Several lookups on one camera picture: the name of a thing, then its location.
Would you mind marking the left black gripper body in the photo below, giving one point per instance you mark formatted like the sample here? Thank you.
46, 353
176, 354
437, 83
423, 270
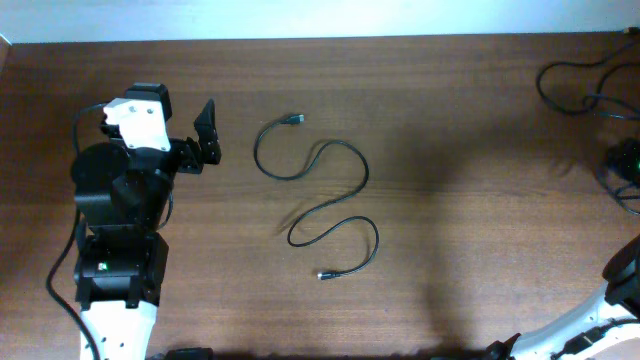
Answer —
189, 155

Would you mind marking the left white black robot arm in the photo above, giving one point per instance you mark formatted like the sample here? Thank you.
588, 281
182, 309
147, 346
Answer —
124, 196

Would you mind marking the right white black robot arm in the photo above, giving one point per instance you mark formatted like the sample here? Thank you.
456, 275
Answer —
610, 316

